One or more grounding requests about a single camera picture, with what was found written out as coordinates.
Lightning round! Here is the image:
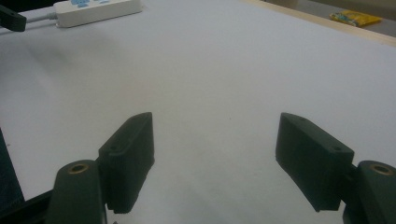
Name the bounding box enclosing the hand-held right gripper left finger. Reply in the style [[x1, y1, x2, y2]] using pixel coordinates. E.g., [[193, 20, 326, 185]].
[[98, 111, 156, 215]]

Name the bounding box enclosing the grey power strip cable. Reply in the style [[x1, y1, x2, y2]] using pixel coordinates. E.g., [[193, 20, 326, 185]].
[[24, 12, 60, 24]]

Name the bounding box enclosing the white power strip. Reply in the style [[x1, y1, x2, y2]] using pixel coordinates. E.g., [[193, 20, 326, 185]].
[[52, 0, 144, 29]]

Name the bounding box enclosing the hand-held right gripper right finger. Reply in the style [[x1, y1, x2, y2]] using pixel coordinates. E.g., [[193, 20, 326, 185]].
[[275, 112, 356, 213]]

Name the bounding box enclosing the yellow snack packet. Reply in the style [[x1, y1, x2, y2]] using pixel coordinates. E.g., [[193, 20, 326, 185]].
[[329, 9, 383, 28]]

